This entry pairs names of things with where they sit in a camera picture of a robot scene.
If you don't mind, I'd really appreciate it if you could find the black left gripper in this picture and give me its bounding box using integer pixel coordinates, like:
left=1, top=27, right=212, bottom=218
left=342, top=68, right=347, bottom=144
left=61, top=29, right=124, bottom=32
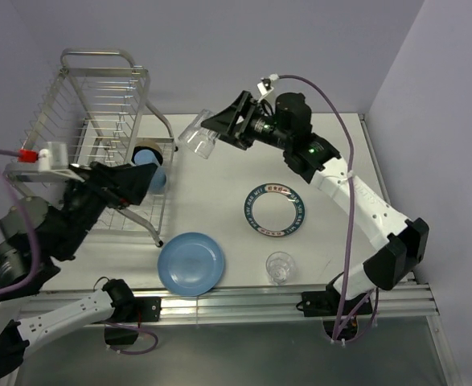
left=55, top=158, right=158, bottom=257

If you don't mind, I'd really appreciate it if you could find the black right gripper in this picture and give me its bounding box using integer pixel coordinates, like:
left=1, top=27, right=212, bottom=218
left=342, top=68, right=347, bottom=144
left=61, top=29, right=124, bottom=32
left=200, top=91, right=290, bottom=151

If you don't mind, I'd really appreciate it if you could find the blue plastic cup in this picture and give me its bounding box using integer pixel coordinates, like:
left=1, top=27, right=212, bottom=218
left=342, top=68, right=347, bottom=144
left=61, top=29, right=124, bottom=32
left=133, top=148, right=167, bottom=195

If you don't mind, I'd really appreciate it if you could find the clear glass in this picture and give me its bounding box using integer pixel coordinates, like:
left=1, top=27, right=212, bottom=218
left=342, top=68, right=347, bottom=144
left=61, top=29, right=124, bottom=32
left=179, top=109, right=219, bottom=159
left=265, top=251, right=296, bottom=285

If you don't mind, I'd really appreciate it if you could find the black and tan bowl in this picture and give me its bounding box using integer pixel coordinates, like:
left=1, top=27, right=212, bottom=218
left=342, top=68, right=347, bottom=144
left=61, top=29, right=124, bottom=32
left=131, top=139, right=163, bottom=166

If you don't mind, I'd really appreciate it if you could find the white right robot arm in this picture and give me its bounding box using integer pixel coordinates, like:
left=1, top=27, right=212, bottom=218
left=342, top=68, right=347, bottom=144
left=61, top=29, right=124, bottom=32
left=201, top=92, right=429, bottom=314

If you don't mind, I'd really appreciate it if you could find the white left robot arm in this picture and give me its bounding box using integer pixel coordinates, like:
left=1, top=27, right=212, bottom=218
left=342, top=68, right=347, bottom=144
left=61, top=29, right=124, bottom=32
left=0, top=162, right=158, bottom=379

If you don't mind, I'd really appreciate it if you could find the steel two-tier dish rack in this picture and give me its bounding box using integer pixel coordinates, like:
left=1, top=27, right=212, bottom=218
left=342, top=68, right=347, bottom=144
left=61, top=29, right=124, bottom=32
left=4, top=48, right=179, bottom=247

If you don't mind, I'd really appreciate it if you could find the white plate with dark rim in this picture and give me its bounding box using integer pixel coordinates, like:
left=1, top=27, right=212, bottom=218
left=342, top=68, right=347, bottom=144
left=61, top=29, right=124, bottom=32
left=244, top=183, right=306, bottom=238

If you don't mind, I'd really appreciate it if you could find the blue plastic plate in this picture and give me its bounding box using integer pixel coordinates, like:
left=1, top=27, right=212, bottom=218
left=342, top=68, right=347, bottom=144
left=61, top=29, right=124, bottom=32
left=157, top=232, right=225, bottom=297

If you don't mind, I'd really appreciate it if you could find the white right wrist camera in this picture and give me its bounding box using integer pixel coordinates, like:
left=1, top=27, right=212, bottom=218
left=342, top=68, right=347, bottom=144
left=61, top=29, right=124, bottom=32
left=257, top=73, right=280, bottom=102

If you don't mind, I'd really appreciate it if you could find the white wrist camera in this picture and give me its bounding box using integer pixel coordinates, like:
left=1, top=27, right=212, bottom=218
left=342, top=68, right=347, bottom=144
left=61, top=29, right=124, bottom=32
left=257, top=73, right=280, bottom=102
left=37, top=142, right=82, bottom=181

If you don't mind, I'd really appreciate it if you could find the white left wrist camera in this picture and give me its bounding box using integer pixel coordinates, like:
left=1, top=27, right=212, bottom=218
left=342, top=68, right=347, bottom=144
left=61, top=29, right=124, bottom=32
left=37, top=142, right=82, bottom=181

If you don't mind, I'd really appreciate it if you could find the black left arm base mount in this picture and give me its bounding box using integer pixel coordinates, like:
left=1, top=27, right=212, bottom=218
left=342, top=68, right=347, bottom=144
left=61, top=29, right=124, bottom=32
left=104, top=296, right=162, bottom=352

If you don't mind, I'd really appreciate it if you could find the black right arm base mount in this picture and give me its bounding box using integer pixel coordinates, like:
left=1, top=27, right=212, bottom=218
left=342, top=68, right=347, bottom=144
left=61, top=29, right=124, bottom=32
left=295, top=290, right=373, bottom=318

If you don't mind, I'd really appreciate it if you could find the aluminium front rail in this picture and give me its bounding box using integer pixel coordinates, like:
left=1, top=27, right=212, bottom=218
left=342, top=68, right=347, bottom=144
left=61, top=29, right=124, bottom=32
left=133, top=273, right=439, bottom=325

